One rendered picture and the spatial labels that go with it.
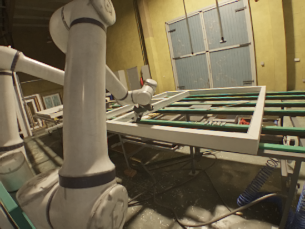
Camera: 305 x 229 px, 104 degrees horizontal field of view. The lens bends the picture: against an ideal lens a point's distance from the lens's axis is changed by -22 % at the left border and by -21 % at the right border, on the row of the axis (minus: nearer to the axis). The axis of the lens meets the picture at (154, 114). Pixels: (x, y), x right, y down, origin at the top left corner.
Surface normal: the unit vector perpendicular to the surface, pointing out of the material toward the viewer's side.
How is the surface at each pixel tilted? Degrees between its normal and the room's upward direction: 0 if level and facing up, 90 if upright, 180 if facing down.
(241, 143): 90
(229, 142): 90
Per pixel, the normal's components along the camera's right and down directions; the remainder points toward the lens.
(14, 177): 0.73, 0.03
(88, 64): 0.57, -0.15
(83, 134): 0.33, -0.15
